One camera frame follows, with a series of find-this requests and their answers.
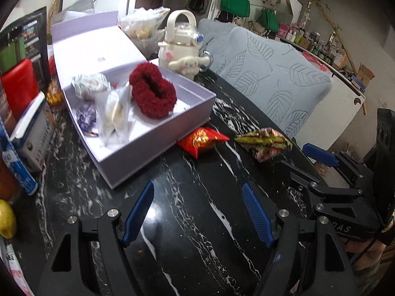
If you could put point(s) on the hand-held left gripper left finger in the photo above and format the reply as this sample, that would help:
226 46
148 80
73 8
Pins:
137 215

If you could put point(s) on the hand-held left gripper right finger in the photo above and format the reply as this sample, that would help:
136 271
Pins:
257 215

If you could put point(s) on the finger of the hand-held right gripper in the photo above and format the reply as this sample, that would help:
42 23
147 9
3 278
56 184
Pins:
321 155
304 178

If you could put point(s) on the lavender cardboard gift box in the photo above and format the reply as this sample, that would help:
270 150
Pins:
148 129

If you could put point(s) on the clear plastic bag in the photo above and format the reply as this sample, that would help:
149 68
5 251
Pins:
112 117

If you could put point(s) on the dark red fuzzy scrunchie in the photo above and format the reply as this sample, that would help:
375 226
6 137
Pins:
140 78

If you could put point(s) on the white patterned snack packet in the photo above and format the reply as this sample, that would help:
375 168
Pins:
89 84

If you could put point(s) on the person's right hand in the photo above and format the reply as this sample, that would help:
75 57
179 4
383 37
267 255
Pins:
362 251

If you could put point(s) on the green and red snack packet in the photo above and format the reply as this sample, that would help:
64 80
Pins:
265 143

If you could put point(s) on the white cabinet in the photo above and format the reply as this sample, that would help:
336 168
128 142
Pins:
342 108

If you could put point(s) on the grey leaf-pattern chair cover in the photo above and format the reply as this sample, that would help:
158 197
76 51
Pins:
271 80

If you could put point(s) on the open cardboard box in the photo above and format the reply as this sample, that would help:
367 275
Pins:
364 75

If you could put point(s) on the pink cloth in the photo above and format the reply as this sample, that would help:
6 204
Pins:
316 61

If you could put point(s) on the row of jars and bottles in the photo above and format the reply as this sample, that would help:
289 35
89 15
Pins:
314 46

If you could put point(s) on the clear purple packet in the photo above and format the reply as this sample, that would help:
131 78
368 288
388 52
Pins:
85 117

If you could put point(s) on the bamboo stick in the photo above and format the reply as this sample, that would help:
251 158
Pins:
339 37

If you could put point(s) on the white appliance box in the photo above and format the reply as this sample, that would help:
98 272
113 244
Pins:
35 135

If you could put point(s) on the blue and white packet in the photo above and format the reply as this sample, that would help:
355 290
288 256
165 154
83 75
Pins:
17 166

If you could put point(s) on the yellow fruit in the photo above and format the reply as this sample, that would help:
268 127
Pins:
6 219

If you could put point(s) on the white and pink plastic packet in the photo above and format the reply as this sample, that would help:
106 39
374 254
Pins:
18 271

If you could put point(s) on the tall glass bottle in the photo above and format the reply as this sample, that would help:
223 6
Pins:
307 14

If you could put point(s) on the green tote bag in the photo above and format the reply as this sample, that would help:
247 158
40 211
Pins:
271 20
234 3

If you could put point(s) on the glass mug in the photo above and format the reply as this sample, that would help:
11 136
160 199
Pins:
208 60

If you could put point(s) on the orange snack packet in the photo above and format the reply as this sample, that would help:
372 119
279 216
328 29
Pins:
55 92

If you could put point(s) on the cream character kettle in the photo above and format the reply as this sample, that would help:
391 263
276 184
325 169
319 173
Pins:
179 52

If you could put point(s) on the red box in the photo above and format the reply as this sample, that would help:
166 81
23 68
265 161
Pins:
20 92

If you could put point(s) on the plastic bag of food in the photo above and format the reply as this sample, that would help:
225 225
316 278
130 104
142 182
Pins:
142 27

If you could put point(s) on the black printed box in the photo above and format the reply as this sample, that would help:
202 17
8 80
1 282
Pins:
21 40

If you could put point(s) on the grey plastic bag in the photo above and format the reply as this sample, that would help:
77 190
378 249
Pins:
75 9

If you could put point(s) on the woven straw fan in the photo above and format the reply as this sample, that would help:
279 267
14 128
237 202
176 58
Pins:
55 6

